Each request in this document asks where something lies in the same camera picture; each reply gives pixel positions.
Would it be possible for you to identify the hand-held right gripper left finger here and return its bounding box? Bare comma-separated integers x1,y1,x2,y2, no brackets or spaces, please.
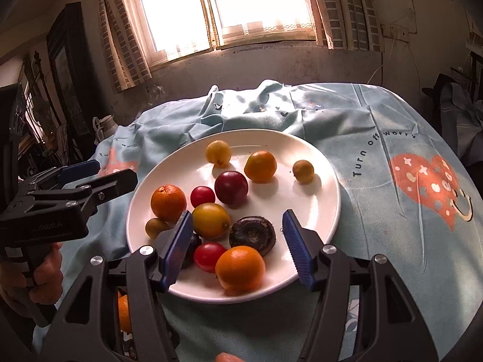
38,209,195,362

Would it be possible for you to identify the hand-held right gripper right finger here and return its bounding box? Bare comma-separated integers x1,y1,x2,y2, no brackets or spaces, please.
282,209,440,362

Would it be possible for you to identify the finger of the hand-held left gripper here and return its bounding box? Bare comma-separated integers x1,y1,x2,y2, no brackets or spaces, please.
23,169,138,218
15,159,101,197

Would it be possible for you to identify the small yellow plum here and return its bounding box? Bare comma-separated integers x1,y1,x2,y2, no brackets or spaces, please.
292,159,315,183
205,140,232,167
145,218,170,239

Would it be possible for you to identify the red cherry tomato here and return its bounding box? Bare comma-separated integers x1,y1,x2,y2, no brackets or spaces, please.
194,242,227,273
190,186,216,208

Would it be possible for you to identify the large yellow plum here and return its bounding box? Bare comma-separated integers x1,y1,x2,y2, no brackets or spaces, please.
192,202,231,240

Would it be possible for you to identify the orange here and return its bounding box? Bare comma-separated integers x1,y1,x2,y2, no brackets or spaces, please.
118,294,133,334
215,245,266,292
150,184,187,222

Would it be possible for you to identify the white round plate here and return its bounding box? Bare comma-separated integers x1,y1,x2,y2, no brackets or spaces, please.
126,129,342,305

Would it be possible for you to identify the dark red plum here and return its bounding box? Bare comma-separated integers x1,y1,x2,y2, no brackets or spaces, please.
214,171,249,206

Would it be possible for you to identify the yellow orange plum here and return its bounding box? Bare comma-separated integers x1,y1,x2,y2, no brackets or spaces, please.
244,150,277,183

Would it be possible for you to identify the person's left hand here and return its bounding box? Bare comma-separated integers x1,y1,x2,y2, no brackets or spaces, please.
0,243,65,310

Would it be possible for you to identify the white pitcher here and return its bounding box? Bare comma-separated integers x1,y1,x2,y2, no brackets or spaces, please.
92,115,119,144

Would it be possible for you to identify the light blue printed cloth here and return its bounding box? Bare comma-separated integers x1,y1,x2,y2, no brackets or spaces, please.
32,79,483,362

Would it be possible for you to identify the dark framed picture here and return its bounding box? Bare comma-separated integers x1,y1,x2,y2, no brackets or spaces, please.
45,2,101,144

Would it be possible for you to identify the checked curtain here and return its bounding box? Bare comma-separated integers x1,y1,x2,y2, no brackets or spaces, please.
96,0,153,93
305,0,385,52

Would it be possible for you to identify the bright window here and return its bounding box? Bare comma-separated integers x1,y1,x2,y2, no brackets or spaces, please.
128,0,329,70

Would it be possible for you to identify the pile of clothes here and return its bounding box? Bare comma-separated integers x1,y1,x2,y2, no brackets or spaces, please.
423,73,483,167

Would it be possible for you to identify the wall socket strip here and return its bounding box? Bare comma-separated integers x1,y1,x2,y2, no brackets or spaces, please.
380,24,410,42

